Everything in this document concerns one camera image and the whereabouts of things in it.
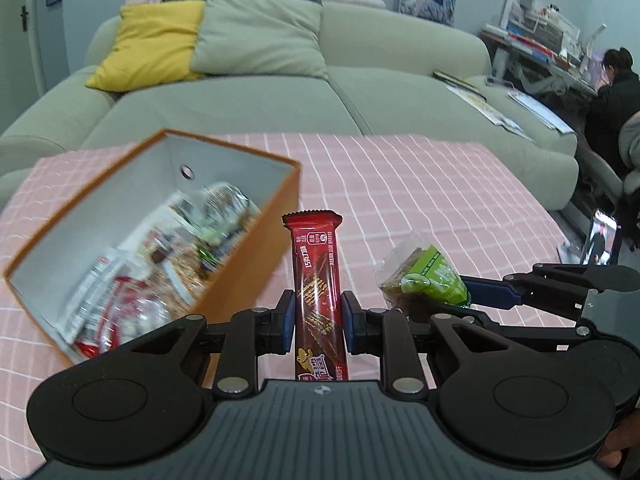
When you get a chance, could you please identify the yellow cushion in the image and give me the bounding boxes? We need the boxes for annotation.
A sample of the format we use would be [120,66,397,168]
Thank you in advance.
[85,0,207,93]

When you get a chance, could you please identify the dark red chocolate bar packet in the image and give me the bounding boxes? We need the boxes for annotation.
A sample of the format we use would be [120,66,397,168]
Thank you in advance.
[281,209,349,383]

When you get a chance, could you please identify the open magazine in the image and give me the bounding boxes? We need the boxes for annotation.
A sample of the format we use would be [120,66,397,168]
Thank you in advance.
[445,85,536,144]

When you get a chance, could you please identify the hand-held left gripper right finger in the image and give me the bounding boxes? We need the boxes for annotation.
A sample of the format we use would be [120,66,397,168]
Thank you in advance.
[341,290,531,395]

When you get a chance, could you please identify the grey-green sofa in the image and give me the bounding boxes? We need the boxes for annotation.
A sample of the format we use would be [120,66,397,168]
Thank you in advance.
[0,0,581,213]

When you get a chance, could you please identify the grey-green cushion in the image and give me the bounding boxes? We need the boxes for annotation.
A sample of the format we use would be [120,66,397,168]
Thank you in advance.
[190,0,329,81]

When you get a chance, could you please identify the white papers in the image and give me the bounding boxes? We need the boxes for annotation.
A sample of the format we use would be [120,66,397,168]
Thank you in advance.
[507,89,577,136]

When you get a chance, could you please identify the stack of boxes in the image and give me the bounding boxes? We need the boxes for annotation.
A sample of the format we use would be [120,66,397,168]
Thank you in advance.
[501,0,582,57]

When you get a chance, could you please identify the white desk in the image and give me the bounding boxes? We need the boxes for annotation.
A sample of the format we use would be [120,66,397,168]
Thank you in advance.
[479,25,601,97]

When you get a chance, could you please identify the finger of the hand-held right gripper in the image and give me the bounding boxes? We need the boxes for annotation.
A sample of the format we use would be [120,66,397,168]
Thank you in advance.
[459,262,602,319]
[407,305,592,352]

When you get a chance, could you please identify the dark book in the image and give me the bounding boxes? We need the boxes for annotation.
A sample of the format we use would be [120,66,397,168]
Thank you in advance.
[432,69,488,101]

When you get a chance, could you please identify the pink checked tablecloth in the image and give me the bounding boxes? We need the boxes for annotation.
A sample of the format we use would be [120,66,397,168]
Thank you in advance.
[0,132,583,480]

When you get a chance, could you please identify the orange cardboard box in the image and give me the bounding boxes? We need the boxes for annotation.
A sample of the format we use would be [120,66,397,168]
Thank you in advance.
[4,129,302,367]

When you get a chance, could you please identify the red snack packet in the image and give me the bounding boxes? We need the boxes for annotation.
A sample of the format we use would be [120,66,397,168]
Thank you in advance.
[65,255,168,359]

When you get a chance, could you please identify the person's right hand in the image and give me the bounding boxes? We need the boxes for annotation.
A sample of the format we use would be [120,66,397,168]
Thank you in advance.
[595,404,640,472]

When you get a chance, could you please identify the white door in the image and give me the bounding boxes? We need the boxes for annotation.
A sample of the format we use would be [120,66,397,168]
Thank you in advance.
[0,0,45,126]

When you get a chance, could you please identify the smartphone on stand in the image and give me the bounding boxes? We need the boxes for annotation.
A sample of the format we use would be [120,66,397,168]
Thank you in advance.
[582,209,622,267]

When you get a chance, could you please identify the green clear snack packet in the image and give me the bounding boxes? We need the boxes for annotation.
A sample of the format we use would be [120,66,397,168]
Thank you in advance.
[374,230,474,324]

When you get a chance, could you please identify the orange brown printed snack packet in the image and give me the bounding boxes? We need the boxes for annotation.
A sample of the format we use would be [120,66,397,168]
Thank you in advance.
[145,227,223,311]

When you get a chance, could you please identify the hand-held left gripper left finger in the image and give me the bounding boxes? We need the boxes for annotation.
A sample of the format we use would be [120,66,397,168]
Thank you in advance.
[132,289,297,395]

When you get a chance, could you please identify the clear packet of white balls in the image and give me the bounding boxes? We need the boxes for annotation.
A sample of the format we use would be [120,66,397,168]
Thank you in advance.
[100,295,173,348]

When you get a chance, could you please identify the grey office chair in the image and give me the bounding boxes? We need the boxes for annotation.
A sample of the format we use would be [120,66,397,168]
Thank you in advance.
[575,110,640,221]

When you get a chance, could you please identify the clear printed snack packet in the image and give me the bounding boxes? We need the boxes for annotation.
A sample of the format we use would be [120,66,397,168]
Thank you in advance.
[197,182,262,258]

